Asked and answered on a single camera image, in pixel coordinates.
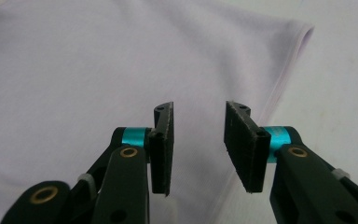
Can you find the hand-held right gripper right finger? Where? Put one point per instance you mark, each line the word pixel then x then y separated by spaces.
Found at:
pixel 248 155

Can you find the white grid mat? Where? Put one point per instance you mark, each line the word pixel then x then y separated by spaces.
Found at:
pixel 338 93

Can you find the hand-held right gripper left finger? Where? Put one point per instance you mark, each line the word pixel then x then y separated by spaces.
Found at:
pixel 161 155

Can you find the lilac printed towel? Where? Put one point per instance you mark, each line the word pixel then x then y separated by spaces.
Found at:
pixel 74 77

